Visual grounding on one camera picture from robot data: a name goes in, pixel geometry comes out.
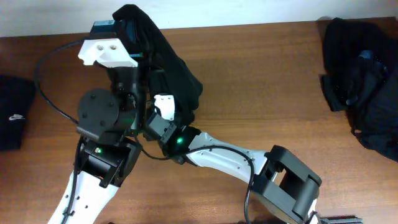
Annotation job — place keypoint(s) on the black t-shirt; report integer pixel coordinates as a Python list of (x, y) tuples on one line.
[(182, 84)]

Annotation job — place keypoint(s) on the black clothes pile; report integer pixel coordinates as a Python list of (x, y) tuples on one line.
[(360, 60)]

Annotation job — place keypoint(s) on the folded black Nike garment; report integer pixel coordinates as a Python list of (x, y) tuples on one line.
[(17, 95)]

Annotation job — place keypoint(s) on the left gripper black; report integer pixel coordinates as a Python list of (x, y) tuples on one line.
[(123, 78)]

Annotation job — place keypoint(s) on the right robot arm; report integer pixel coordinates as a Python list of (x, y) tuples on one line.
[(285, 186)]

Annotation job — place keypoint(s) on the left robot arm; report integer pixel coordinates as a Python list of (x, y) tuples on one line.
[(108, 122)]

